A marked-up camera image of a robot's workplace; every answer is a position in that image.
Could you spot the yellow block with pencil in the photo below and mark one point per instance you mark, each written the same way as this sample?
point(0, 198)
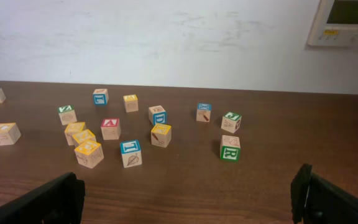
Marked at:
point(161, 135)

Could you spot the red A wooden block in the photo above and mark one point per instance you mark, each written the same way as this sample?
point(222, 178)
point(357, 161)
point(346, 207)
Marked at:
point(111, 129)

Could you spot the yellow block cluster back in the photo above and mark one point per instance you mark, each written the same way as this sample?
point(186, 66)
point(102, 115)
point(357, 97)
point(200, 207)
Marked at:
point(73, 128)

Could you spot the blue-sided wooden block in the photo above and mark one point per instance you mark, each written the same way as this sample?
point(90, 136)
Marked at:
point(100, 96)

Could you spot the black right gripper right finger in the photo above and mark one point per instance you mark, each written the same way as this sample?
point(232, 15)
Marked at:
point(315, 200)

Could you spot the blue X wooden block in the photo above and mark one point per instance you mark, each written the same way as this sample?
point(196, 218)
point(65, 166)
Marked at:
point(203, 113)

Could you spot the green R block right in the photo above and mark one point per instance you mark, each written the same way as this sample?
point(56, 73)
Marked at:
point(230, 148)

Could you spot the yellow C wooden block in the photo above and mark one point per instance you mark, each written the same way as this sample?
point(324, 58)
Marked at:
point(9, 134)

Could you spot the yellow block cluster middle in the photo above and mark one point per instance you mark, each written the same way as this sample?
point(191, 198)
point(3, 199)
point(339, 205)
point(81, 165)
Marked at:
point(81, 137)

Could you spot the yellow block cluster front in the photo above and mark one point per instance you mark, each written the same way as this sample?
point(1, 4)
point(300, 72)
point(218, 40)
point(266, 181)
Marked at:
point(89, 154)

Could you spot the green Z wooden block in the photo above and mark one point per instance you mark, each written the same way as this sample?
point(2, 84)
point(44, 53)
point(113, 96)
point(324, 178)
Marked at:
point(67, 114)

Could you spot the green J wooden block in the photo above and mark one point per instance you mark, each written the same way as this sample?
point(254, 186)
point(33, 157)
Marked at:
point(231, 122)

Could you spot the yellow top block far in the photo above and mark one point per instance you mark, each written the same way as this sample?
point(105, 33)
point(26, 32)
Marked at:
point(131, 103)

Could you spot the blue I leaf block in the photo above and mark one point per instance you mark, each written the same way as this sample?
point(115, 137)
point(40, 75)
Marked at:
point(131, 153)

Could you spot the blue D wooden block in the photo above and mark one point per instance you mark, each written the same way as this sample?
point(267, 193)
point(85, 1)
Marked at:
point(157, 115)

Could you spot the white wall thermostat panel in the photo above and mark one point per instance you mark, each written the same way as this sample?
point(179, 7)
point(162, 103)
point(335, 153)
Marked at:
point(335, 24)

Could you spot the yellow block cluster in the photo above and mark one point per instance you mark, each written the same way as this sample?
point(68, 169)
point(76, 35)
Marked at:
point(89, 154)
point(73, 128)
point(81, 137)

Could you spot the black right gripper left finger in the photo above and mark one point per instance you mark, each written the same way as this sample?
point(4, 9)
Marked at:
point(59, 201)

